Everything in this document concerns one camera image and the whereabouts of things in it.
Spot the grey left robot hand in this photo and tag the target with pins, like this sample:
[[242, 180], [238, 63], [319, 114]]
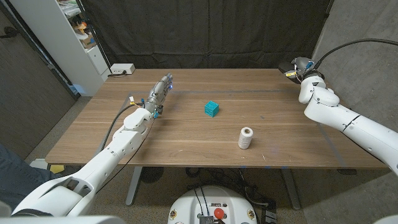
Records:
[[158, 96]]

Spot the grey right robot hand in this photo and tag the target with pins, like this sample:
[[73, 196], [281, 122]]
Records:
[[303, 67]]

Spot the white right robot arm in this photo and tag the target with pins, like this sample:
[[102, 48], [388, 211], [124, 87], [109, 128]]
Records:
[[357, 127]]

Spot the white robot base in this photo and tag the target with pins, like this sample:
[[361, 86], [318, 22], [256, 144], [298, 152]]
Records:
[[192, 205]]

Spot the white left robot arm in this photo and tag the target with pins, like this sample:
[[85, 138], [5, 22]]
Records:
[[99, 161]]

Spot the teal block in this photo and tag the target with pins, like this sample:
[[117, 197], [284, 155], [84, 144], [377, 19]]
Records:
[[211, 109]]

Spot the white thread spool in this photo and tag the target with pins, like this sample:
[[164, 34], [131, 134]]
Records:
[[245, 138]]

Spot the white power strip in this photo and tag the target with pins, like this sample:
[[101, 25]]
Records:
[[122, 68]]

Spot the black round floor object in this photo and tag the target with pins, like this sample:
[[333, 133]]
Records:
[[151, 174]]

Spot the cardboard box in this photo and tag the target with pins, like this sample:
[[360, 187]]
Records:
[[88, 40]]

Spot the grey table leg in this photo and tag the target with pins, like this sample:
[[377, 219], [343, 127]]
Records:
[[290, 189], [133, 186]]

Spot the yellow toy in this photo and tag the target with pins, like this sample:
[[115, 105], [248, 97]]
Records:
[[81, 28]]

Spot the white shelf cabinet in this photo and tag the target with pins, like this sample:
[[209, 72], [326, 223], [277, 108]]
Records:
[[59, 40]]

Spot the yellow floor object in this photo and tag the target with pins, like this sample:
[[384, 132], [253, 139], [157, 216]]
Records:
[[57, 169]]

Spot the red emergency stop button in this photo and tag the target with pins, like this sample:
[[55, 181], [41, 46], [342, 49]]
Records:
[[219, 213]]

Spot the white robot chest rim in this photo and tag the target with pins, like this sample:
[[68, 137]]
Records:
[[62, 220]]

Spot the person's leg in jeans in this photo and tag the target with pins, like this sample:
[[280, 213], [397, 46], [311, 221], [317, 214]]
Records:
[[18, 177]]

